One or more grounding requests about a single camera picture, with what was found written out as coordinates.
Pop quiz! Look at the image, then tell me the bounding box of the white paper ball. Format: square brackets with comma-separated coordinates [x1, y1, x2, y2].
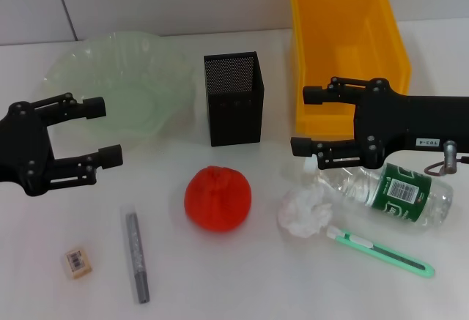
[277, 184, 333, 239]

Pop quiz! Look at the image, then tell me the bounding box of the yellow plastic bin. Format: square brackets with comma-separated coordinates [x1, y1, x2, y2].
[288, 0, 412, 136]

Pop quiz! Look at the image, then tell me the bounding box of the pale green glass fruit plate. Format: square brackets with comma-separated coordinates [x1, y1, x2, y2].
[43, 31, 198, 141]

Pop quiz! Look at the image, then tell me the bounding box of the green utility knife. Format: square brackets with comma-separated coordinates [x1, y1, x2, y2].
[325, 224, 436, 280]

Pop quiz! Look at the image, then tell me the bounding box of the gray marker pen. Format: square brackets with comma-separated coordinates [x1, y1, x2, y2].
[120, 206, 151, 305]

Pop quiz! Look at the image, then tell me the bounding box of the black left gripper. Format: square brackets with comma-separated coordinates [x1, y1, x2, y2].
[0, 92, 124, 198]

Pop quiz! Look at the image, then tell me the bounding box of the clear bottle with green label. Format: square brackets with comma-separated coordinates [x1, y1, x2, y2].
[302, 157, 454, 231]

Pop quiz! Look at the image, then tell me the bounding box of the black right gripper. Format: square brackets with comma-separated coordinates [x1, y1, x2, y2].
[290, 76, 469, 171]

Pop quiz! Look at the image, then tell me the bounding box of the beige eraser with barcode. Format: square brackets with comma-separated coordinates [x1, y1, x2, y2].
[61, 247, 93, 280]

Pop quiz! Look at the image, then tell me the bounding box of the black mesh pen holder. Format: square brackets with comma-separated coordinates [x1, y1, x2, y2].
[203, 51, 265, 148]

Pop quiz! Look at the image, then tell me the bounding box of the right wrist cable with plug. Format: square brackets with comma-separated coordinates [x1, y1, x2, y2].
[424, 140, 469, 178]

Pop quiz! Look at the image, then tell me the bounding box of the orange fruit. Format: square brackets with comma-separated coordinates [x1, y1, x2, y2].
[183, 165, 253, 233]

